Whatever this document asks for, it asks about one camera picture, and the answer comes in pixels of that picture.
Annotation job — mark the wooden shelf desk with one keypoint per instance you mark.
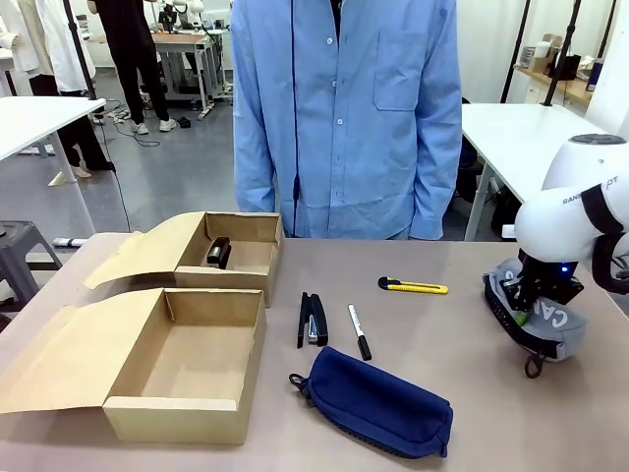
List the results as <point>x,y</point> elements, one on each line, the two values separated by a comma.
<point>555,81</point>

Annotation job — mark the grey metal stool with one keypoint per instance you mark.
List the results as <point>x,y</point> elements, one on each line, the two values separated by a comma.
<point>24,246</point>

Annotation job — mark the person in black clothes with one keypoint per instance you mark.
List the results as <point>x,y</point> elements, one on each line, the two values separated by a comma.
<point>132,54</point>

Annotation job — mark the navy blue pencil case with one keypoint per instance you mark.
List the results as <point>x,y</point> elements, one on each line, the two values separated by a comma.
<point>378,403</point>

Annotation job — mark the white marker black cap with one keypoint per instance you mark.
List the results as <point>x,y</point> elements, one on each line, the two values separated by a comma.
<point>359,329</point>

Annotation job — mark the grey fabric pencil case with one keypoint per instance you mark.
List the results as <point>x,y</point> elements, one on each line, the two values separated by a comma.
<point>560,324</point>

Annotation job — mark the black tripod leg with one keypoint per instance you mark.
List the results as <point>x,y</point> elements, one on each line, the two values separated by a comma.
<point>562,54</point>

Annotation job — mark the white paper cup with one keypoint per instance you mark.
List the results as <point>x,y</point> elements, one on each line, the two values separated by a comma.
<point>542,50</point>

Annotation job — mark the black tripod pole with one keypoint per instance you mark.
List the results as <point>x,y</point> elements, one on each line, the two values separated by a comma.
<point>81,54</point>

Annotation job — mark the person in white coat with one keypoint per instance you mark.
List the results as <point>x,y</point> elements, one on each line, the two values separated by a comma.
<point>64,49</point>

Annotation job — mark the yellow utility knife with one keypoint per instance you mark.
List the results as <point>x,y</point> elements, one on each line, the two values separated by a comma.
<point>417,286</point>

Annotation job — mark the white paper roll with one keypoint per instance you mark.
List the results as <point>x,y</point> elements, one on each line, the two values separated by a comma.
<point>71,241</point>

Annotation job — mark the black box on shelf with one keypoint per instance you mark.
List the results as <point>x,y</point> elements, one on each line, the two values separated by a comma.
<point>567,67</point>

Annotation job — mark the small cardboard box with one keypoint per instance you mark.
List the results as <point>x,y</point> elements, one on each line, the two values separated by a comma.
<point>236,275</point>

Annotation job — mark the white table with leg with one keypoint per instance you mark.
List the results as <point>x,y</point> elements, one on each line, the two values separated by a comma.
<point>34,118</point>

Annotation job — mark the large open cardboard box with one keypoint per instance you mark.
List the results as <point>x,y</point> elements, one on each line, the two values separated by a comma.
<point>196,354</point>

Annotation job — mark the black object on floor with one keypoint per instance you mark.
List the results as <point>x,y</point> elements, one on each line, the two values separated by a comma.
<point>184,122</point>

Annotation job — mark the small black stapler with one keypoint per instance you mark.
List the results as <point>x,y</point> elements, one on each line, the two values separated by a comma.
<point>218,253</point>

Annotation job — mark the person in blue shirt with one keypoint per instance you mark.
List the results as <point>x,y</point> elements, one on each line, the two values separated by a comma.
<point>354,123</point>

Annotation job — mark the white table with frame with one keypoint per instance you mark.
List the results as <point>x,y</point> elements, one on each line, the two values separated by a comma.
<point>511,133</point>

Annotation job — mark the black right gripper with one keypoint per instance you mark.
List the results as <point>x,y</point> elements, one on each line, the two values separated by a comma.
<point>550,282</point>

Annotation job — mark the dark blue bottle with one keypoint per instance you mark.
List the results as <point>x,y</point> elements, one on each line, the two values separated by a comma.
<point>593,75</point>

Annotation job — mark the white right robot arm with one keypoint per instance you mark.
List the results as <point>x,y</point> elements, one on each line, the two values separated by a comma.
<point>555,221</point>

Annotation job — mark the grey workbench with wooden top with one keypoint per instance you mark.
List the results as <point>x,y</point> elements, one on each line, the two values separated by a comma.
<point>182,54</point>

